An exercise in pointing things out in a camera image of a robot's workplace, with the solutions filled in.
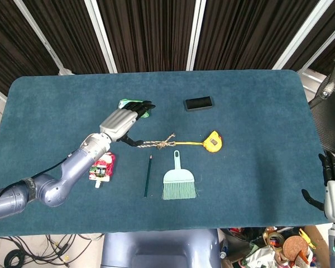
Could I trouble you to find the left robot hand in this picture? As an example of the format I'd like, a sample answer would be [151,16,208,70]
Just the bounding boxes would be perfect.
[99,100,156,147]

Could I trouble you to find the yellow tape measure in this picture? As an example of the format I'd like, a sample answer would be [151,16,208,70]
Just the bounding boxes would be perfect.
[174,130,224,154]

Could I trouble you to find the white plastic bag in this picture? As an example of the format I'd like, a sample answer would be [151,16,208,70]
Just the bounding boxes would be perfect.
[244,245,283,268]

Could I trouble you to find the white partition post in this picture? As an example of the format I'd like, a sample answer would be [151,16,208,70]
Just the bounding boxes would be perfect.
[271,0,334,71]
[83,0,118,74]
[13,0,74,75]
[298,24,335,74]
[185,0,207,71]

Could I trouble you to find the dark green pencil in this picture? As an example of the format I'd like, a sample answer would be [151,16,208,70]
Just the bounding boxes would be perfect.
[143,155,153,198]

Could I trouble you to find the brown packing tape roll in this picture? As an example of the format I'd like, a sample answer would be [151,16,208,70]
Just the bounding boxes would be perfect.
[267,231,283,250]

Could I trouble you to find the round cork disc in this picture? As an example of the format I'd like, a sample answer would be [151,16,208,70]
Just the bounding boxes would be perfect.
[282,235,309,256]

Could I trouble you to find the green wet wipes pack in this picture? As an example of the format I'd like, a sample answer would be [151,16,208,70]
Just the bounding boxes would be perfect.
[118,98,152,119]

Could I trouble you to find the light green hand brush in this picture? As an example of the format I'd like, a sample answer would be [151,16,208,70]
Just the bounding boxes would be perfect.
[161,150,198,201]

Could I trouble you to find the black board eraser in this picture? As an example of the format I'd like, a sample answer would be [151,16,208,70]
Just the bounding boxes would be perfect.
[183,95,214,112]

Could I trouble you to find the red spouted drink pouch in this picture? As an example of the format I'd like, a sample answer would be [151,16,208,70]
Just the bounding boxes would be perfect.
[88,152,116,189]

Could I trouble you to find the black floor cables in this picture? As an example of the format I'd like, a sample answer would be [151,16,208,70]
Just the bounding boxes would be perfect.
[0,233,104,268]

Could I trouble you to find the braided jute rope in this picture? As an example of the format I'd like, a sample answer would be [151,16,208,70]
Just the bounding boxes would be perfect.
[136,132,177,151]

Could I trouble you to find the blue table cloth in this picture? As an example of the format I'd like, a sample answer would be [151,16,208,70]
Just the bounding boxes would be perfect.
[0,69,329,238]

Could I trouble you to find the blue-grey robot torso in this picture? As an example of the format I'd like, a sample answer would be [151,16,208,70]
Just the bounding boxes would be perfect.
[100,228,222,268]

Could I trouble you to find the yellow plastic clip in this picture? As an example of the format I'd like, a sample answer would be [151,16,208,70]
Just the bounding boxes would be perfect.
[298,228,317,250]

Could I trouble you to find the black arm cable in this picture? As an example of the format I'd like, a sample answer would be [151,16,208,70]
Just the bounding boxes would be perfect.
[0,151,76,220]

